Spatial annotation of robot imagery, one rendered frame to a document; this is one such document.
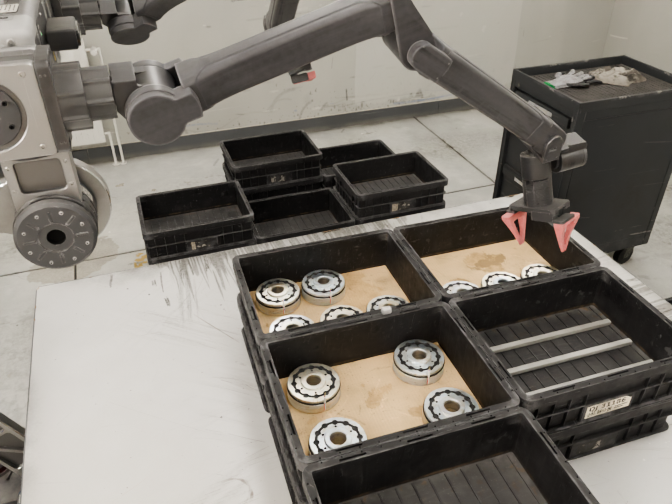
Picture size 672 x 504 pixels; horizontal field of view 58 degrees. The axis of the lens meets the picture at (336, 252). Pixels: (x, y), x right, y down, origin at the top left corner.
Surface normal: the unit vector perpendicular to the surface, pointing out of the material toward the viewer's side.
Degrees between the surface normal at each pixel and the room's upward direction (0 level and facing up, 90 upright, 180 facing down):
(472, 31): 90
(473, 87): 98
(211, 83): 95
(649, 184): 90
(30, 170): 90
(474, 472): 0
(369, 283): 0
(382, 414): 0
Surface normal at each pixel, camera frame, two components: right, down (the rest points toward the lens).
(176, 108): 0.33, 0.68
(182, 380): 0.00, -0.83
